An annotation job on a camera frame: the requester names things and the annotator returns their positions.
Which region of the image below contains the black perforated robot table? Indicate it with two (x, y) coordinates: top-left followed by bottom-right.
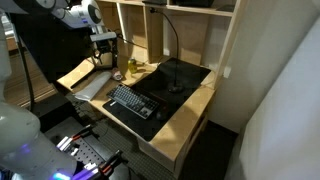
(43, 116), (134, 180)

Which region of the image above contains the red black toggle clamp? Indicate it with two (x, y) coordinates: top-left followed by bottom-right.
(71, 149), (126, 180)
(56, 124), (98, 151)

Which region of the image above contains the small white tag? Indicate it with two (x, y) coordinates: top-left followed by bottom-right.
(223, 65), (232, 79)

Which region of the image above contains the black gooseneck desk lamp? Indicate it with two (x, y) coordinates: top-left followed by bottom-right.
(142, 0), (185, 94)

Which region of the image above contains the black desk mat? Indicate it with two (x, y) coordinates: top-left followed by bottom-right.
(102, 57), (212, 143)

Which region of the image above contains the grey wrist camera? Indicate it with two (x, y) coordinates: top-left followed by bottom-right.
(89, 31), (118, 43)

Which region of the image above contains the yellow-green sparkling water can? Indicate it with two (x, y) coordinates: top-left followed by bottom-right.
(127, 57), (138, 74)

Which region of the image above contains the white paper towel roll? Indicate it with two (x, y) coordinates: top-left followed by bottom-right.
(73, 70), (113, 102)

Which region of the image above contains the pink sparkling water can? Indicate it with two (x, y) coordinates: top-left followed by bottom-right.
(111, 68), (124, 82)

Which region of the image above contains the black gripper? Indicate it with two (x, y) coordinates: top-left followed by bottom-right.
(94, 39), (116, 66)

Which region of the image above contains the grey mechanical keyboard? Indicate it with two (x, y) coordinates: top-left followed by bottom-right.
(106, 83), (160, 120)

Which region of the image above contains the wooden desk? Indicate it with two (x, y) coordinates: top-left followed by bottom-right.
(56, 54), (217, 179)

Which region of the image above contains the black computer mouse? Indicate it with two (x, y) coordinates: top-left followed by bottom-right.
(155, 108), (170, 121)

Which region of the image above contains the black curved monitor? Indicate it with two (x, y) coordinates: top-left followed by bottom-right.
(9, 6), (96, 83)

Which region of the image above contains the wooden shelf hutch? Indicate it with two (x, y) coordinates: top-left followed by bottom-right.
(84, 0), (249, 91)

